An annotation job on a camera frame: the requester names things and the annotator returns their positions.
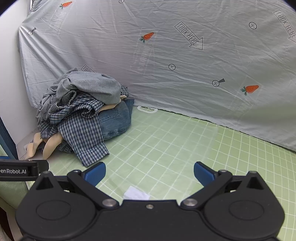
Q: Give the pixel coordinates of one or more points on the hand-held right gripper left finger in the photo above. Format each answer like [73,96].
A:
[96,173]

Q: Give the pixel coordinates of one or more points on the blue plaid shirt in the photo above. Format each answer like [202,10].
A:
[81,134]

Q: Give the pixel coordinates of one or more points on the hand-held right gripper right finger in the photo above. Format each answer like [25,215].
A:
[203,173]

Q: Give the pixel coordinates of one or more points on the beige garment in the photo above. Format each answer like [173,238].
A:
[52,143]

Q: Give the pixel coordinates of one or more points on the grey elastic waist pants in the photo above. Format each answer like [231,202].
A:
[97,85]

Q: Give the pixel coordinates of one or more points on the blue denim jeans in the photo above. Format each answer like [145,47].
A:
[115,125]

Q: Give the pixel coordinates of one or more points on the dark blue board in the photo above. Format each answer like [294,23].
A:
[5,136]

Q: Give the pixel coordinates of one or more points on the grey carrot print sheet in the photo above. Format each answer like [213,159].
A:
[161,58]

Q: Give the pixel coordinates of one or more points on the white paper slip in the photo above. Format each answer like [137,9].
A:
[136,193]

